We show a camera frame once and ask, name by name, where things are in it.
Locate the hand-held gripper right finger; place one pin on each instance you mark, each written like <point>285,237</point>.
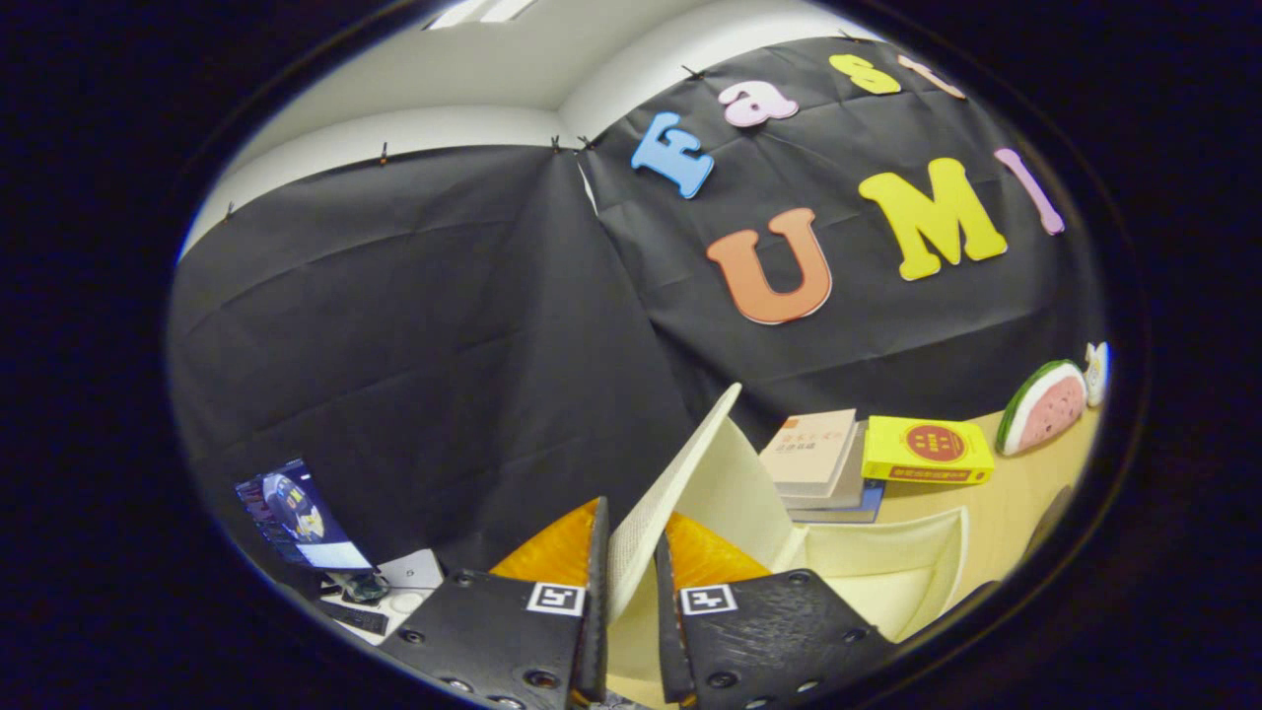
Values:
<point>670,641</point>

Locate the blue book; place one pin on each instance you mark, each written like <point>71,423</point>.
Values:
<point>853,513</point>

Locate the ceiling light panel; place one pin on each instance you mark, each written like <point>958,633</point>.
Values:
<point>483,10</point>

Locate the yellow book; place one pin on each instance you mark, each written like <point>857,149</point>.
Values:
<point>927,449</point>

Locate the grey book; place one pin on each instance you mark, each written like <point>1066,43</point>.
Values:
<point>850,483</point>

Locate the small white device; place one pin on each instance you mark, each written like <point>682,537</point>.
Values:
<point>414,570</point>

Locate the black keyboard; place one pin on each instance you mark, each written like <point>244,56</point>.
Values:
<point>355,618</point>

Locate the white plush toy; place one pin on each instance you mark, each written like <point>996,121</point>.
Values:
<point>1097,375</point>

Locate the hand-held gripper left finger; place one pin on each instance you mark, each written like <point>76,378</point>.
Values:
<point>595,631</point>

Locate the laptop screen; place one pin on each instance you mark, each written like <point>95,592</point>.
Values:
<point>296,518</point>

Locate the cream storage box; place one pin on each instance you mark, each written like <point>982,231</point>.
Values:
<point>868,562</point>

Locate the watermelon slice plush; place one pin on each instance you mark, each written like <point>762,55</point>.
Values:
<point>1043,409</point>

